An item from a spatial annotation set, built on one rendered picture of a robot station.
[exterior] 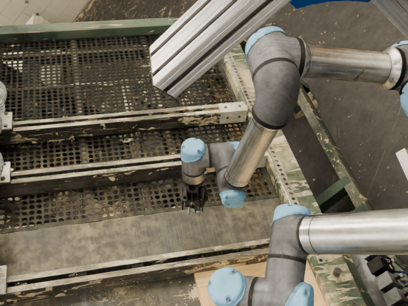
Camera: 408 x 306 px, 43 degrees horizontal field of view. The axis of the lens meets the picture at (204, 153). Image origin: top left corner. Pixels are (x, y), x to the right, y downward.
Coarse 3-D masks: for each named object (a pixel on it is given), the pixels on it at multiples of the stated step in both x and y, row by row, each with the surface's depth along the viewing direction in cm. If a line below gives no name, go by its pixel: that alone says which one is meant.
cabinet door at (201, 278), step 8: (256, 264) 182; (264, 264) 182; (200, 272) 177; (208, 272) 178; (240, 272) 179; (248, 272) 179; (256, 272) 179; (264, 272) 180; (312, 272) 181; (200, 280) 175; (208, 280) 175; (304, 280) 178; (312, 280) 179; (200, 288) 173; (200, 296) 171; (208, 296) 171; (320, 296) 175; (208, 304) 169; (320, 304) 172
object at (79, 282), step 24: (264, 240) 182; (96, 264) 170; (120, 264) 171; (144, 264) 174; (168, 264) 172; (192, 264) 173; (216, 264) 176; (0, 288) 158; (24, 288) 162; (48, 288) 164; (72, 288) 167; (96, 288) 170
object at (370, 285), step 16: (352, 256) 190; (368, 256) 183; (384, 256) 186; (352, 272) 182; (368, 272) 183; (384, 272) 176; (400, 272) 187; (368, 288) 181; (384, 288) 175; (400, 288) 178; (368, 304) 173; (384, 304) 174; (400, 304) 172
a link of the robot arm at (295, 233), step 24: (288, 216) 101; (312, 216) 97; (336, 216) 93; (360, 216) 89; (384, 216) 85; (288, 240) 99; (312, 240) 95; (336, 240) 91; (360, 240) 87; (384, 240) 84
